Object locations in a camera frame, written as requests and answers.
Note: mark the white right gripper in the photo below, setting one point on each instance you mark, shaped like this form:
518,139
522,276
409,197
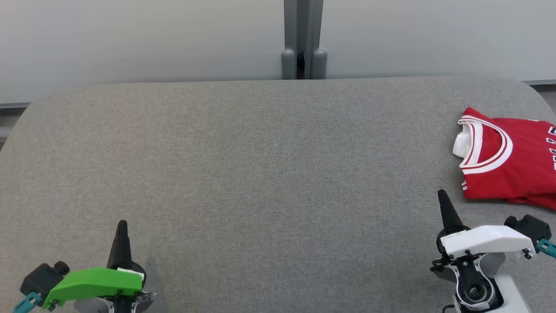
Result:
486,239

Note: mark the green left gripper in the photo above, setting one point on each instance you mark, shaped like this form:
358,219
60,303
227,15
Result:
95,282

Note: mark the red and white jersey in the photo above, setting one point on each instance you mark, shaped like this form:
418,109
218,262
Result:
521,165

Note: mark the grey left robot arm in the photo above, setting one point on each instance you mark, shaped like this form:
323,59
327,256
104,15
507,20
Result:
91,306

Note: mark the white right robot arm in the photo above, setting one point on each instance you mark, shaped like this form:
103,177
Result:
508,295

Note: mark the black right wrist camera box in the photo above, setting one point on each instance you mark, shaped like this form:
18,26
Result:
532,228

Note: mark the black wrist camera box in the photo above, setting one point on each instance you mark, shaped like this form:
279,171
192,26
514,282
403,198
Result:
532,228
41,278

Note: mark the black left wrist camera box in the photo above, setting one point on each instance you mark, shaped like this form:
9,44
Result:
41,278

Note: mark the grey wall baseboard strip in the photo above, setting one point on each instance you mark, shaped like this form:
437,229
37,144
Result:
541,82
15,105

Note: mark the grey post with rounded feet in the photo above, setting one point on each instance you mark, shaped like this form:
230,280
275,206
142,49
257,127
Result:
291,26

